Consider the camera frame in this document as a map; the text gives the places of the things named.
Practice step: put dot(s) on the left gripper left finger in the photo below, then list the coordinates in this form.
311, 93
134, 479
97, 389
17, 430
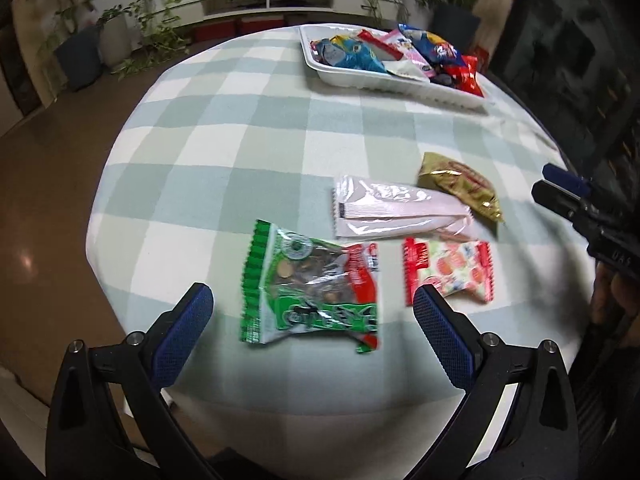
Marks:
173, 336

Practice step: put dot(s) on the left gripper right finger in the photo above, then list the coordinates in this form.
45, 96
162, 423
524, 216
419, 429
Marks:
452, 336

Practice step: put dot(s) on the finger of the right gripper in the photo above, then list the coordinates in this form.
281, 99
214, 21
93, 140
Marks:
556, 199
564, 179

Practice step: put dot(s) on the gold biscuit packet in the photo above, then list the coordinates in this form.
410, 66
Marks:
442, 173

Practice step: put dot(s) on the green nut snack packet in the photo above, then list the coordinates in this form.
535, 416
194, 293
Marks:
294, 284

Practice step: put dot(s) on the blue cake snack packet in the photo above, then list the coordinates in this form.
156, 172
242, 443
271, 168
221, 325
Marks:
435, 49

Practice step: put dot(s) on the white red long snack bag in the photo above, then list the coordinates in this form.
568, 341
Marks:
387, 55

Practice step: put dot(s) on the pink cartoon snack packet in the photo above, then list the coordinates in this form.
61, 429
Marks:
412, 63

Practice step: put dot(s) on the person's right hand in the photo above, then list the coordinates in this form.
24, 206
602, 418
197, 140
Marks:
612, 289

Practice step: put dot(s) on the red strawberry candy packet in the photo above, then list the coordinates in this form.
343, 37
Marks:
450, 267

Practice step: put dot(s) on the pale pink snack packet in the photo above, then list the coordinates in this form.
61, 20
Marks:
364, 208

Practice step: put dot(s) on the black snack packet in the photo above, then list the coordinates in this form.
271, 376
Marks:
443, 79

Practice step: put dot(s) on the checkered tablecloth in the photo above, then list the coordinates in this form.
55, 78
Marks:
247, 131

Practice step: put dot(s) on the right potted plant dark pot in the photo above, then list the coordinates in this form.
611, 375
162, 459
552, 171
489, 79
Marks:
450, 0

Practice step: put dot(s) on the potted plant dark pot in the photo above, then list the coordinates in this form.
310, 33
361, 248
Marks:
450, 0
55, 22

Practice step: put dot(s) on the white plastic tray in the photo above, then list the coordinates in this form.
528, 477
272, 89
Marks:
360, 79

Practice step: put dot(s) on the blue fish snack bag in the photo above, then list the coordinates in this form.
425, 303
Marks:
346, 52

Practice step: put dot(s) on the potted plant white pot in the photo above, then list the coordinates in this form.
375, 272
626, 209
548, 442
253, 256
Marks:
154, 29

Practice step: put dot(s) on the red storage box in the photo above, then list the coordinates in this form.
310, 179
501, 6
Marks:
213, 31
260, 23

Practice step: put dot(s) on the white tv cabinet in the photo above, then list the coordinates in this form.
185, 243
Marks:
191, 12

